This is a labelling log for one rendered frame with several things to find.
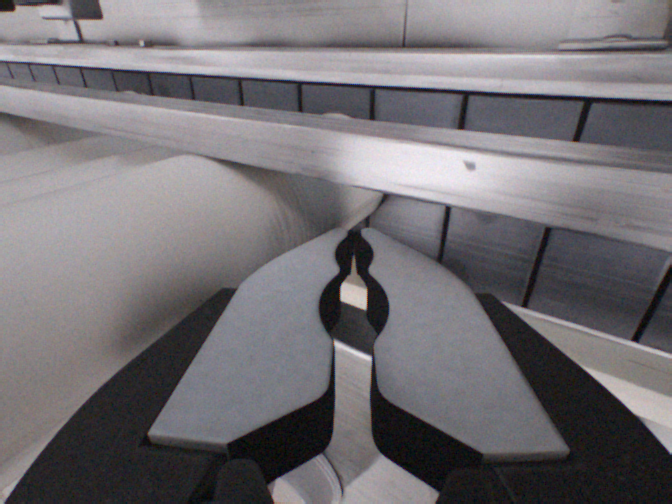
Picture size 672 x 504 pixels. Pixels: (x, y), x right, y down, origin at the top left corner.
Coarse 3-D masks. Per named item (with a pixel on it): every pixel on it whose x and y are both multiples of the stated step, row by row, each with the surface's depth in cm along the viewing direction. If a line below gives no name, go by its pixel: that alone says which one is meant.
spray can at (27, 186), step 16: (96, 160) 13; (112, 160) 14; (128, 160) 14; (144, 160) 14; (160, 160) 14; (32, 176) 12; (48, 176) 12; (64, 176) 12; (80, 176) 12; (96, 176) 13; (0, 192) 11; (16, 192) 11; (32, 192) 11
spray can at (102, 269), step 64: (64, 192) 8; (128, 192) 9; (192, 192) 9; (256, 192) 11; (320, 192) 12; (0, 256) 7; (64, 256) 7; (128, 256) 8; (192, 256) 9; (256, 256) 10; (0, 320) 6; (64, 320) 7; (128, 320) 8; (0, 384) 6; (64, 384) 7; (0, 448) 6
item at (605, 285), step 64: (0, 64) 32; (448, 128) 15; (512, 128) 13; (576, 128) 12; (640, 128) 11; (448, 256) 17; (512, 256) 15; (576, 256) 14; (640, 256) 13; (576, 320) 15; (640, 320) 14
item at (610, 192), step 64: (128, 128) 12; (192, 128) 10; (256, 128) 9; (320, 128) 8; (384, 128) 8; (384, 192) 8; (448, 192) 7; (512, 192) 6; (576, 192) 6; (640, 192) 5
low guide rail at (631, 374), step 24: (360, 288) 16; (552, 336) 13; (576, 336) 13; (600, 336) 13; (576, 360) 12; (600, 360) 12; (624, 360) 12; (648, 360) 12; (624, 384) 12; (648, 384) 11; (648, 408) 11
